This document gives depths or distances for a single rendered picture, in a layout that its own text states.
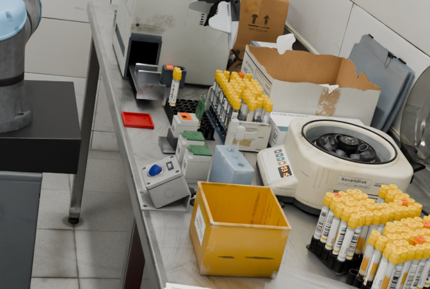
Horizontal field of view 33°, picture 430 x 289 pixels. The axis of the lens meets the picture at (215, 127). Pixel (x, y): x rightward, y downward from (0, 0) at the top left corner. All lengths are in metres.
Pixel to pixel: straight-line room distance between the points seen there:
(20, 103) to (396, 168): 0.73
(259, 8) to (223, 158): 1.03
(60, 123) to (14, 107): 0.10
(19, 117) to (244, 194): 0.44
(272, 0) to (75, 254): 1.16
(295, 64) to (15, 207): 0.87
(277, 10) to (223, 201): 1.15
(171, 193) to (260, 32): 1.11
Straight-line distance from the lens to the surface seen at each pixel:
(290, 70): 1.92
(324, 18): 2.27
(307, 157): 1.38
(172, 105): 1.71
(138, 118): 1.66
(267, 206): 1.26
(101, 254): 2.72
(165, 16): 1.85
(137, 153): 1.51
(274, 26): 2.32
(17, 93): 1.38
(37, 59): 3.26
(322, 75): 1.96
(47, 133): 1.37
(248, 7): 2.29
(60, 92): 1.56
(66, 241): 2.76
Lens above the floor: 1.55
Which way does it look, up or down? 23 degrees down
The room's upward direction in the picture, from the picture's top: 12 degrees clockwise
